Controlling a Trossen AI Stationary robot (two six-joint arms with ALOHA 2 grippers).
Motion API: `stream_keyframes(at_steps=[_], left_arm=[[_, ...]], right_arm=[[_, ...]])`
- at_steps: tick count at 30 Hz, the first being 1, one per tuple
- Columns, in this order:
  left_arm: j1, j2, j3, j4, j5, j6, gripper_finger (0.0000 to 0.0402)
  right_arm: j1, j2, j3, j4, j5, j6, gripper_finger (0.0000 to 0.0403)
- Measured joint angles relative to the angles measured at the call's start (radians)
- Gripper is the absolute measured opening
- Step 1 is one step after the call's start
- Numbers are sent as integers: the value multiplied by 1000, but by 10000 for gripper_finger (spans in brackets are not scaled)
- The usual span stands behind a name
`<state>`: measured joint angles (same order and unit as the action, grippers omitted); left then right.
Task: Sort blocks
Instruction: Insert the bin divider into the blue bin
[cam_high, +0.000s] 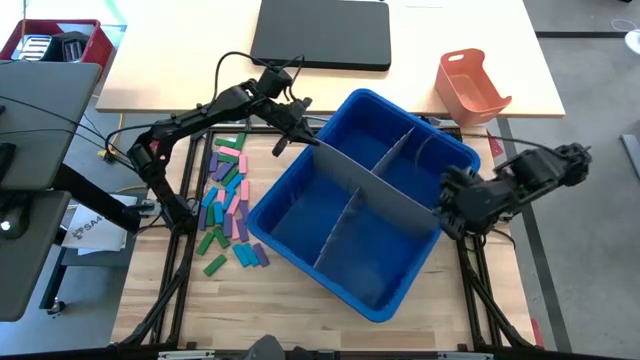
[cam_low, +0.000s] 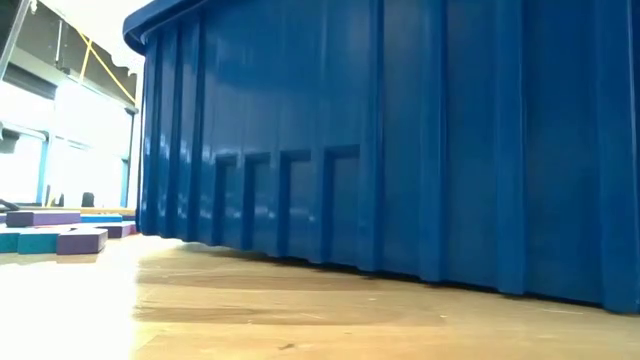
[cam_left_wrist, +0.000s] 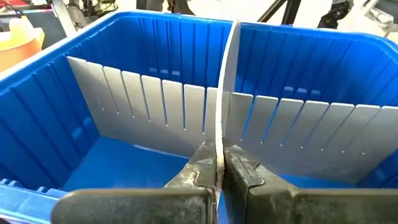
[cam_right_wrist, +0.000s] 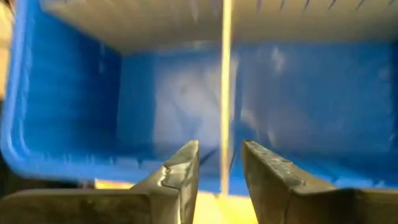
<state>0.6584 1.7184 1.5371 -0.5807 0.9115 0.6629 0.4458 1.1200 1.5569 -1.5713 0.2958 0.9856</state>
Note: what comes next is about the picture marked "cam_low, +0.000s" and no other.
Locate teal foam blocks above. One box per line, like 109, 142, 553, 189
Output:
55, 227, 109, 256

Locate large blue plastic bin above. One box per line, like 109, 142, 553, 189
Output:
122, 0, 640, 315

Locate yellow diagonal brace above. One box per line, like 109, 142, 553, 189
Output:
77, 29, 138, 105

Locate blue building column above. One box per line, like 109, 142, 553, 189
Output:
34, 130, 52, 206
118, 156, 132, 209

